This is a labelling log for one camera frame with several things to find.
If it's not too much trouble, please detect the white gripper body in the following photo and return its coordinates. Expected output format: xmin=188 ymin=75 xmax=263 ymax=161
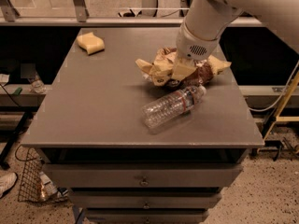
xmin=176 ymin=19 xmax=220 ymax=61

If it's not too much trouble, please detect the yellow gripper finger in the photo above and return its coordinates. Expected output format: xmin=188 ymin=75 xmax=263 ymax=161
xmin=171 ymin=57 xmax=197 ymax=81

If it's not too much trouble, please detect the brown chip bag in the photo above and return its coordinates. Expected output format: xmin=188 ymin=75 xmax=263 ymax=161
xmin=135 ymin=48 xmax=231 ymax=89

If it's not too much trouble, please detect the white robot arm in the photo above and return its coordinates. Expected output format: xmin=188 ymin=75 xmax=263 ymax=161
xmin=177 ymin=0 xmax=299 ymax=85

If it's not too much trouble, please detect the clear plastic water bottle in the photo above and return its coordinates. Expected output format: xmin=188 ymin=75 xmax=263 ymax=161
xmin=142 ymin=86 xmax=206 ymax=129

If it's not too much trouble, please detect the small water bottle on ledge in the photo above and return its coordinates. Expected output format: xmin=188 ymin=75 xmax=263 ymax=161
xmin=28 ymin=74 xmax=46 ymax=93

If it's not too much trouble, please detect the yellow sponge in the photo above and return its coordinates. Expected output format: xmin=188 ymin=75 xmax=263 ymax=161
xmin=77 ymin=32 xmax=105 ymax=55

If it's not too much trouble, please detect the yellow metal stand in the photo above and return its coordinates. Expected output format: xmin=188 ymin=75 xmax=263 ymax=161
xmin=255 ymin=70 xmax=299 ymax=156

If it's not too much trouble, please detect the grey drawer cabinet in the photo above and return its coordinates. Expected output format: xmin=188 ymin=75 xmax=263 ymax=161
xmin=21 ymin=26 xmax=265 ymax=224

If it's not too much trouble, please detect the middle drawer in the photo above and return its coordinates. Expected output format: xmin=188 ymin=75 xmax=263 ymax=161
xmin=69 ymin=189 xmax=221 ymax=209

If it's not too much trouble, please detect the drawer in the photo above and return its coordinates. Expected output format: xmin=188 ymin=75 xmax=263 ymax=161
xmin=43 ymin=163 xmax=242 ymax=188
xmin=86 ymin=209 xmax=208 ymax=224
xmin=69 ymin=189 xmax=221 ymax=209

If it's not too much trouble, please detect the bottom drawer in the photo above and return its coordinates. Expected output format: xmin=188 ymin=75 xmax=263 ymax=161
xmin=86 ymin=209 xmax=208 ymax=224

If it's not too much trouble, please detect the top drawer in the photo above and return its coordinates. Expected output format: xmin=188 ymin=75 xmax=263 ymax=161
xmin=43 ymin=163 xmax=242 ymax=188

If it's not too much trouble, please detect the white shoe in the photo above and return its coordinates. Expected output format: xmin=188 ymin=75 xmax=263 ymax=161
xmin=0 ymin=173 xmax=18 ymax=198

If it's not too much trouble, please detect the black cable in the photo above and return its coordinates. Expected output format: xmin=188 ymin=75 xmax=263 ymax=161
xmin=0 ymin=82 xmax=24 ymax=109

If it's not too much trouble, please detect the wire mesh basket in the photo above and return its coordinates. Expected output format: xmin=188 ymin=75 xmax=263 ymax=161
xmin=18 ymin=148 xmax=68 ymax=206

